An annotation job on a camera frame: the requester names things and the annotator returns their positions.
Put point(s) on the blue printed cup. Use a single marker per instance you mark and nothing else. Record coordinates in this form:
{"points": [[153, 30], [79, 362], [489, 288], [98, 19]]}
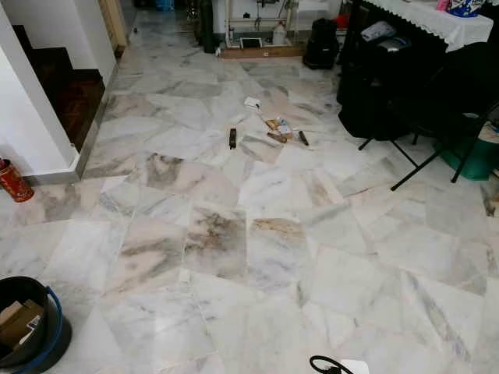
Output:
{"points": [[465, 7]]}

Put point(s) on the black bag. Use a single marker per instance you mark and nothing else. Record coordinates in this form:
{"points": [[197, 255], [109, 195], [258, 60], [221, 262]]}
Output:
{"points": [[321, 45]]}

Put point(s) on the white plastic bottle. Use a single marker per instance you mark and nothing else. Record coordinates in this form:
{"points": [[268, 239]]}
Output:
{"points": [[279, 35]]}

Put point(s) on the green plastic bucket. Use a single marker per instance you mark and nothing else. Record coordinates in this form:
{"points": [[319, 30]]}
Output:
{"points": [[472, 160]]}

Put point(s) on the red printed canister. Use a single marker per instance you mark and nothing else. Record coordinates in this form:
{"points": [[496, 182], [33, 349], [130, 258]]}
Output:
{"points": [[15, 183]]}

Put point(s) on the wooden door frame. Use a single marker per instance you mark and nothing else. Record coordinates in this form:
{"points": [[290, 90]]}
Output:
{"points": [[115, 22]]}

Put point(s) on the white grey pouch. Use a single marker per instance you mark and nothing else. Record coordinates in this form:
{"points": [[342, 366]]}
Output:
{"points": [[378, 30]]}

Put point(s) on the dark flat litter piece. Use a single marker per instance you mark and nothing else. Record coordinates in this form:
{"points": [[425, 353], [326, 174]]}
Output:
{"points": [[302, 138]]}

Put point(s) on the crumpled printed wrapper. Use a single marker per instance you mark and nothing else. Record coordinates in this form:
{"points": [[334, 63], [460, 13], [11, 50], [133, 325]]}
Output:
{"points": [[279, 125]]}

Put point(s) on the pink small item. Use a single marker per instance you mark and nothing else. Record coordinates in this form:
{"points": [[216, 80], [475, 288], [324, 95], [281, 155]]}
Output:
{"points": [[442, 4]]}

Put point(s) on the dark brown stick piece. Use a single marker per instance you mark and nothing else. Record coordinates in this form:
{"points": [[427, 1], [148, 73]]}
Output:
{"points": [[232, 139]]}

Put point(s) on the brown litter piece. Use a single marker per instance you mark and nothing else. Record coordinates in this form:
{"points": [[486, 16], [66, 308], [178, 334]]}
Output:
{"points": [[277, 138]]}

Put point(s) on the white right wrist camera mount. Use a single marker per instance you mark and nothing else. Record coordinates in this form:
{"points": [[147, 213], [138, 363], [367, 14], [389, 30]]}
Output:
{"points": [[357, 368]]}

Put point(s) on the dark rolled mat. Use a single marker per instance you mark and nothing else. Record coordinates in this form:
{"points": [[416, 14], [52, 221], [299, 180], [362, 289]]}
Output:
{"points": [[207, 27]]}

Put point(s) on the white lace tablecloth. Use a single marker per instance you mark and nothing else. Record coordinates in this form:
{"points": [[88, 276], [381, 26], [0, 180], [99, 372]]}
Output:
{"points": [[429, 22]]}

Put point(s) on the brown cardboard scrap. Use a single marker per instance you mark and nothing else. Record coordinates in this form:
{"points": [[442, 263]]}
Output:
{"points": [[19, 323]]}

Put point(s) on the flat wooden board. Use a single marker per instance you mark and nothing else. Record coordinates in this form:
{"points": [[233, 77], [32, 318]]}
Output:
{"points": [[261, 52]]}

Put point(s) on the blue box stack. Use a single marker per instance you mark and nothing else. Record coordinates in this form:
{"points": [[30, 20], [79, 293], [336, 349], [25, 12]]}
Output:
{"points": [[164, 4]]}

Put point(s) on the dark wooden staircase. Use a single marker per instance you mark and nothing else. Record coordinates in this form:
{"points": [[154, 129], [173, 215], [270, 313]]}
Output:
{"points": [[74, 97]]}

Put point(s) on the white metal rack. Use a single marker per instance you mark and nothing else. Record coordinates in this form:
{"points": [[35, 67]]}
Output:
{"points": [[222, 22]]}

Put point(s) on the black folding chair frame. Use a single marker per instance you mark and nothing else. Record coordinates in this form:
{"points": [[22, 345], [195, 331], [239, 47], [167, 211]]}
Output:
{"points": [[417, 173]]}

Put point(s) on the black cloth furniture cover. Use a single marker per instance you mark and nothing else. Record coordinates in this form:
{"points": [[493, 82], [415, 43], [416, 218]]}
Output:
{"points": [[405, 86]]}

